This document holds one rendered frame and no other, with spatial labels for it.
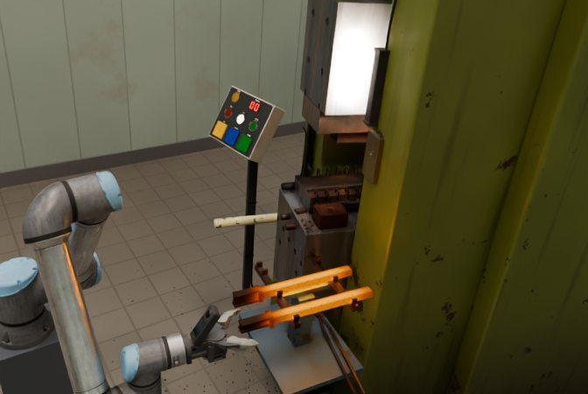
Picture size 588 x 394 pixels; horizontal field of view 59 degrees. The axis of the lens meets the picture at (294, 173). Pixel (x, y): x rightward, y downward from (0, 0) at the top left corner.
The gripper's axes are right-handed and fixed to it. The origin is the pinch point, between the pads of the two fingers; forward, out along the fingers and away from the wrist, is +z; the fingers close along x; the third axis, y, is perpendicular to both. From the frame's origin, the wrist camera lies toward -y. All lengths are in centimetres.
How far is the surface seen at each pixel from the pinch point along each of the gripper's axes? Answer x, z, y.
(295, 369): -0.5, 17.6, 26.3
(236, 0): -313, 109, -38
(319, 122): -50, 46, -40
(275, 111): -100, 51, -25
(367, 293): 1.5, 40.4, -0.9
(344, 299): 1.4, 31.7, -0.9
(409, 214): -7, 59, -23
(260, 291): -10.7, 7.6, -1.5
